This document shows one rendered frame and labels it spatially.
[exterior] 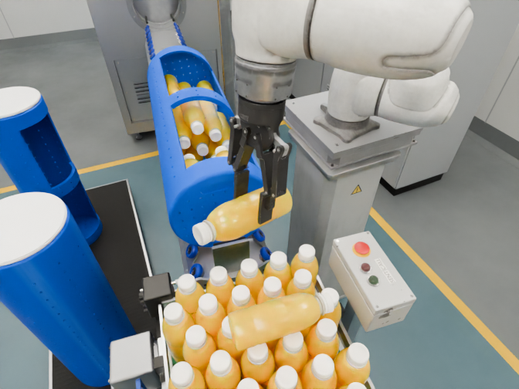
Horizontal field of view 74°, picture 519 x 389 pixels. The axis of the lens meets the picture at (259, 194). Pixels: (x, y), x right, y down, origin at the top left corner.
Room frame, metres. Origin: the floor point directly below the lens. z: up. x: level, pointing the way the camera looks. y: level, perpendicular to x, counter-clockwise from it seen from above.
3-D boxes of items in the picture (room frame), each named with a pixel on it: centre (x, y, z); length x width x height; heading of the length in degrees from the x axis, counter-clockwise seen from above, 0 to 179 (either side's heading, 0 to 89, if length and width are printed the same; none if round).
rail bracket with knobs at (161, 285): (0.47, 0.26, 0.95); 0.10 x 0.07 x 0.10; 107
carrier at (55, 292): (0.65, 0.70, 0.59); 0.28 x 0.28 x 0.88
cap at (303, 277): (0.44, -0.10, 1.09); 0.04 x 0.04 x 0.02
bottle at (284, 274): (0.49, -0.04, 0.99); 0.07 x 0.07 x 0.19
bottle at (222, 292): (0.44, 0.09, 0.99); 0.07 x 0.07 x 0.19
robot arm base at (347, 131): (1.13, -0.31, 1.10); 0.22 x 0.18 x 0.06; 36
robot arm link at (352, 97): (1.11, -0.33, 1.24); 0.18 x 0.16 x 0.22; 60
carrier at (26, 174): (1.37, 1.11, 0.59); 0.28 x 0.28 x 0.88
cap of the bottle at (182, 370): (0.23, 0.14, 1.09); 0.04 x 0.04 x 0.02
